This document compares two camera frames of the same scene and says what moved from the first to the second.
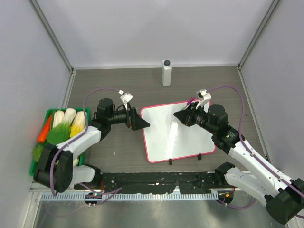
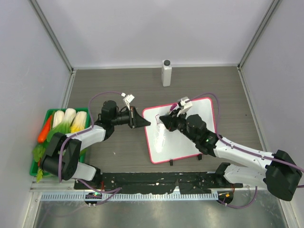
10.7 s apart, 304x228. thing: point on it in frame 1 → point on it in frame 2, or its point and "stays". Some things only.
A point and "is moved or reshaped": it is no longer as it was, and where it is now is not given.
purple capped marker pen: [189, 101] is moved or reshaped
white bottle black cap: [166, 73] stays
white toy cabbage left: [58, 118] stays
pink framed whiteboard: [169, 137] stays
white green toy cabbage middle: [69, 116] stays
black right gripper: [186, 116] → [170, 120]
